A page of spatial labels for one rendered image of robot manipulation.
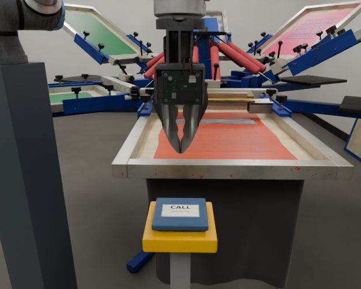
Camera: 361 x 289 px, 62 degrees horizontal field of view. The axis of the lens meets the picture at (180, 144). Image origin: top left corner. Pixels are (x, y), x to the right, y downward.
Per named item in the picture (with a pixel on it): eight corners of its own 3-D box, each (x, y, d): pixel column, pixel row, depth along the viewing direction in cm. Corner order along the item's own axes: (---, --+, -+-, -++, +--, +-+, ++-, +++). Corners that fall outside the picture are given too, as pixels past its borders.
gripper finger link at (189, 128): (179, 163, 47) (179, 105, 44) (180, 150, 53) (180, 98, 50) (199, 163, 47) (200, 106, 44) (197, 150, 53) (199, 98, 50)
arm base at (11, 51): (-35, 64, 95) (-43, 31, 92) (4, 61, 109) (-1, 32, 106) (2, 65, 91) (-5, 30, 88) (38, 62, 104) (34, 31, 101)
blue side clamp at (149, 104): (150, 128, 119) (149, 110, 117) (137, 128, 120) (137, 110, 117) (157, 110, 148) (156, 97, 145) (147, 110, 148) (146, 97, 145)
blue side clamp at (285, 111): (290, 128, 118) (292, 111, 116) (277, 128, 119) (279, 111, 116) (270, 111, 147) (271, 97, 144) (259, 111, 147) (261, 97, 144)
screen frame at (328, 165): (350, 180, 73) (354, 166, 71) (112, 178, 74) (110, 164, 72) (267, 109, 147) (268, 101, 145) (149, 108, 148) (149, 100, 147)
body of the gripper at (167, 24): (152, 108, 43) (149, 17, 39) (158, 97, 51) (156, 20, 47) (206, 109, 43) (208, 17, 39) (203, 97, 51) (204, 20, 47)
